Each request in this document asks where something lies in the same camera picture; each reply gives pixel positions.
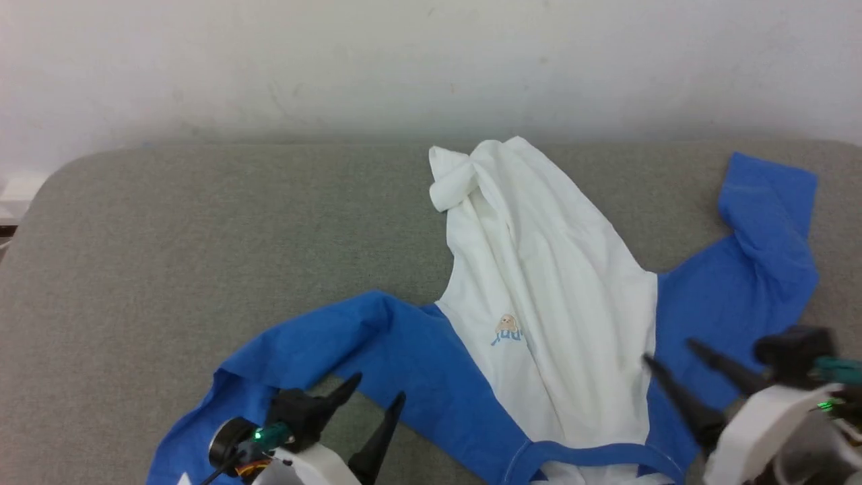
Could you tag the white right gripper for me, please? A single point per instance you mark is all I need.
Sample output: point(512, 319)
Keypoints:
point(761, 431)

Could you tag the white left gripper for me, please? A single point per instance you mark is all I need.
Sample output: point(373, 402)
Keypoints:
point(310, 468)

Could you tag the blue and white shirt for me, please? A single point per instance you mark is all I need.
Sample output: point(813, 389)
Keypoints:
point(552, 269)

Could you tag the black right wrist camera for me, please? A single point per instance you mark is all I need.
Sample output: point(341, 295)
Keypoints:
point(794, 353)

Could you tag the teal right camera connector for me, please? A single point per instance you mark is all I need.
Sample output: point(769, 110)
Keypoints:
point(842, 370)

